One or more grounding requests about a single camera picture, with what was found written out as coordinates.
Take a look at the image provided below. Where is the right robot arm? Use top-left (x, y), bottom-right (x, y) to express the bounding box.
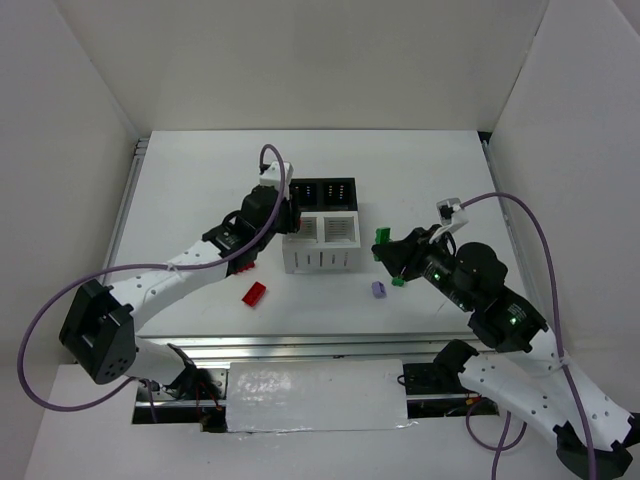
top-left (372, 228), bottom-right (639, 479)

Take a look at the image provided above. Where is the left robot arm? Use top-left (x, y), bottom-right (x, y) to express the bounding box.
top-left (59, 186), bottom-right (300, 398)

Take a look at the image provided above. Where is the purple hollow lego brick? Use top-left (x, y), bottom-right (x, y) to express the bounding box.
top-left (371, 281), bottom-right (387, 299)

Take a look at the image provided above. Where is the white container pair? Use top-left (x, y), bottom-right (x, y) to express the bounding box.
top-left (282, 211), bottom-right (362, 274)

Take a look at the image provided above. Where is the black container pair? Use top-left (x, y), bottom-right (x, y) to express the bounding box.
top-left (291, 177), bottom-right (358, 212)

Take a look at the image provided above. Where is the red ridged lego brick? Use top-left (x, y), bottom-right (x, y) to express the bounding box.
top-left (234, 262), bottom-right (256, 275)

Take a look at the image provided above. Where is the red rectangular lego brick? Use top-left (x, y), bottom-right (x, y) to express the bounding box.
top-left (242, 282), bottom-right (267, 308)

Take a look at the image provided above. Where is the white foam cover panel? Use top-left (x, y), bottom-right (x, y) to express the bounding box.
top-left (226, 359), bottom-right (409, 433)

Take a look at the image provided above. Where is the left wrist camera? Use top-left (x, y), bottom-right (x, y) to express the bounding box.
top-left (259, 161), bottom-right (293, 189)

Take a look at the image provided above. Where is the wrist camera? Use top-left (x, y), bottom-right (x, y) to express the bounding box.
top-left (429, 198), bottom-right (469, 243)
top-left (259, 161), bottom-right (293, 189)

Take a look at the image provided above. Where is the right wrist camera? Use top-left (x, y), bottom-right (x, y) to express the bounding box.
top-left (429, 198), bottom-right (469, 243)

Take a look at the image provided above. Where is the aluminium rail frame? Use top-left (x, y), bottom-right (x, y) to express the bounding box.
top-left (115, 130), bottom-right (528, 356)

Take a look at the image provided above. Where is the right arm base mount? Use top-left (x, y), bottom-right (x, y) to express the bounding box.
top-left (397, 363), bottom-right (498, 419)

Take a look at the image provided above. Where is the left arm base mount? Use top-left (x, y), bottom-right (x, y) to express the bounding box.
top-left (166, 365), bottom-right (223, 411)

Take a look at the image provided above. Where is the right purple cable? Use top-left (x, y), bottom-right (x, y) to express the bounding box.
top-left (459, 193), bottom-right (599, 480)

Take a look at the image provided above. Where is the purple cable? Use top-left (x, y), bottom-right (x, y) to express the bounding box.
top-left (18, 143), bottom-right (287, 414)
top-left (459, 193), bottom-right (599, 480)

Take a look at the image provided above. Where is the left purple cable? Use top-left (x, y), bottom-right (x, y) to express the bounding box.
top-left (18, 143), bottom-right (287, 414)

